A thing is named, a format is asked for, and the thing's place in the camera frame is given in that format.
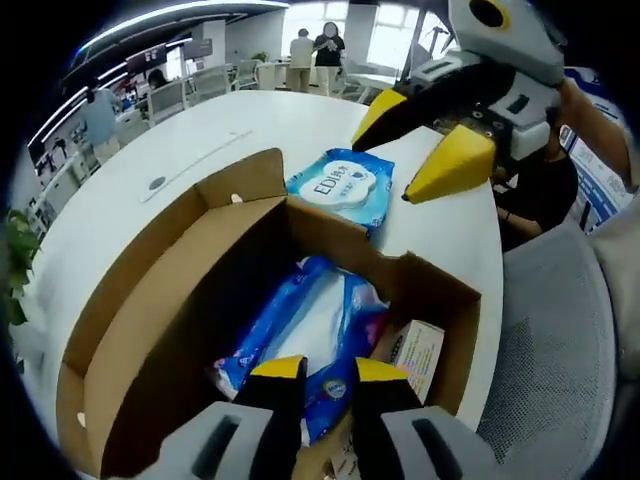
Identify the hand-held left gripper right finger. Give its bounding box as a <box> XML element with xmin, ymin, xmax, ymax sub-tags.
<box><xmin>352</xmin><ymin>356</ymin><xmax>504</xmax><ymax>480</ymax></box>

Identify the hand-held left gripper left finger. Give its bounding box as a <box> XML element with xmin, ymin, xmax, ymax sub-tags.
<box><xmin>158</xmin><ymin>354</ymin><xmax>310</xmax><ymax>480</ymax></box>

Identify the white medicine box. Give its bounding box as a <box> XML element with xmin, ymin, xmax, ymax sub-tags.
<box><xmin>368</xmin><ymin>319</ymin><xmax>447</xmax><ymax>407</ymax></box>

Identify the blue soft pad packet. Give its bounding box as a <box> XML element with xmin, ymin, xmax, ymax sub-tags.
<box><xmin>205</xmin><ymin>254</ymin><xmax>392</xmax><ymax>448</ymax></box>

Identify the blue wet wipes pack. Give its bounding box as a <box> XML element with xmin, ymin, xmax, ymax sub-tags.
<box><xmin>285</xmin><ymin>147</ymin><xmax>397</xmax><ymax>236</ymax></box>

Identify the brown cardboard shoe box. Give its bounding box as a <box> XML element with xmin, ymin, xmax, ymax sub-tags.
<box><xmin>55</xmin><ymin>147</ymin><xmax>484</xmax><ymax>480</ymax></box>

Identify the grey mesh office chair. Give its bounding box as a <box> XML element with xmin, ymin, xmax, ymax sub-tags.
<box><xmin>474</xmin><ymin>219</ymin><xmax>624</xmax><ymax>480</ymax></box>

